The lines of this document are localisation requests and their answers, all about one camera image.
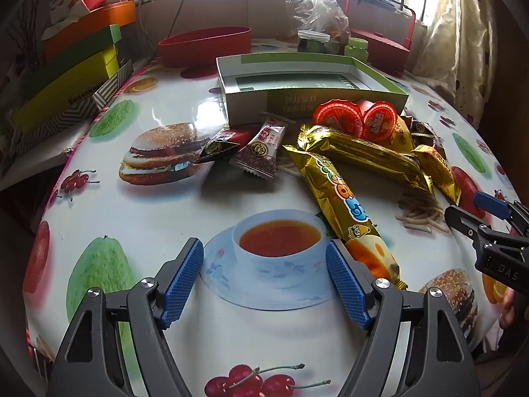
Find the yellow packet orange label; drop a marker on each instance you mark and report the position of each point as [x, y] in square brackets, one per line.
[405, 136]
[440, 171]

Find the green and white cardboard box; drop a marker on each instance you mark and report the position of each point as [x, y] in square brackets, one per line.
[289, 87]

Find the orange box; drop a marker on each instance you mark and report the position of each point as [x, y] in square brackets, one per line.
[91, 27]

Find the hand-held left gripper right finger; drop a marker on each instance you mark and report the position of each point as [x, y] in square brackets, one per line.
[347, 285]

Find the small dark brown packet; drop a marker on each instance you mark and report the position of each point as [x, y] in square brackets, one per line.
[422, 126]

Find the clear plastic bag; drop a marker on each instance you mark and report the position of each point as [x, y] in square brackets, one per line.
[316, 6]

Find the dark red black packet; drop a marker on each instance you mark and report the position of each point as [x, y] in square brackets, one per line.
[223, 142]

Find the small green jar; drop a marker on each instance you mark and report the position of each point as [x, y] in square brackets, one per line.
[355, 47]

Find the red jelly cup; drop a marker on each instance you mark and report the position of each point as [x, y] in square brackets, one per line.
[380, 120]
[337, 118]

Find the red oval basket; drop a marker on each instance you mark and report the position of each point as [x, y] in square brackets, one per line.
[202, 45]

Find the white maroon packet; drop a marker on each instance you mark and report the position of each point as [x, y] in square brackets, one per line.
[262, 149]

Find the person's right hand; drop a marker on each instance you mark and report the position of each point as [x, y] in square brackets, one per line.
[507, 310]

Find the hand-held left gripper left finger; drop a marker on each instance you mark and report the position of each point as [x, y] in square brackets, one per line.
[182, 285]

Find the gold long packet colourful letters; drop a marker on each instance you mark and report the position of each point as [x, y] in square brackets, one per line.
[339, 198]

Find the striped grey white box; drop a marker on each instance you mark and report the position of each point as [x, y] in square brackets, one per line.
[82, 107]

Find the plain gold long packet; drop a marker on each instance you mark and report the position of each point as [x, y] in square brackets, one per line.
[372, 155]

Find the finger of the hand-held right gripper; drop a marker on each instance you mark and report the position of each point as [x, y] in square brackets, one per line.
[463, 219]
[489, 204]

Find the cream patterned curtain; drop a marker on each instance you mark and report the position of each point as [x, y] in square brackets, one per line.
[450, 41]

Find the clear jar white lid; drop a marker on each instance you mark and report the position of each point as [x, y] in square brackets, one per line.
[312, 41]

